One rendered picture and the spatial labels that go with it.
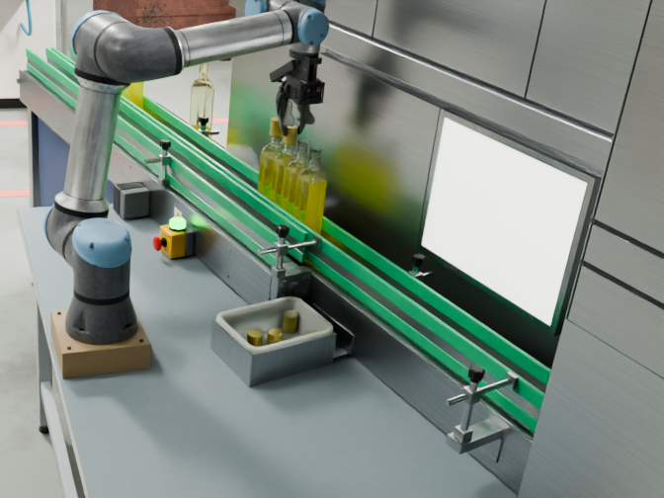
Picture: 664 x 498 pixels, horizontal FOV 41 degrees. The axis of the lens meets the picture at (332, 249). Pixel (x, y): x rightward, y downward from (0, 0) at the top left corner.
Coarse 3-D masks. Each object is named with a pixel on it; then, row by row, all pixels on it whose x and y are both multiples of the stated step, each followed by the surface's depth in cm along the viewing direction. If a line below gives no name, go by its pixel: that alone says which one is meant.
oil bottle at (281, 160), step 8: (280, 152) 226; (280, 160) 225; (288, 160) 224; (280, 168) 225; (272, 176) 229; (280, 176) 226; (272, 184) 229; (280, 184) 226; (272, 192) 230; (280, 192) 227; (272, 200) 231; (280, 200) 228
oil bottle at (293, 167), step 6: (294, 162) 221; (300, 162) 220; (306, 162) 221; (288, 168) 222; (294, 168) 220; (300, 168) 220; (288, 174) 223; (294, 174) 220; (288, 180) 223; (294, 180) 221; (288, 186) 224; (294, 186) 221; (288, 192) 224; (294, 192) 222; (288, 198) 224; (294, 198) 222; (288, 204) 225; (288, 210) 225
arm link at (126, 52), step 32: (128, 32) 173; (160, 32) 174; (192, 32) 178; (224, 32) 181; (256, 32) 184; (288, 32) 189; (320, 32) 191; (128, 64) 173; (160, 64) 174; (192, 64) 180
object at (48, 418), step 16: (48, 352) 273; (48, 368) 276; (48, 384) 276; (48, 400) 269; (48, 416) 262; (48, 432) 286; (64, 448) 250; (64, 464) 244; (64, 480) 239; (64, 496) 235
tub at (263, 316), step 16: (256, 304) 205; (272, 304) 207; (288, 304) 210; (304, 304) 208; (224, 320) 201; (240, 320) 204; (256, 320) 206; (272, 320) 209; (304, 320) 208; (320, 320) 203; (240, 336) 192; (288, 336) 208; (304, 336) 195; (320, 336) 197; (256, 352) 189
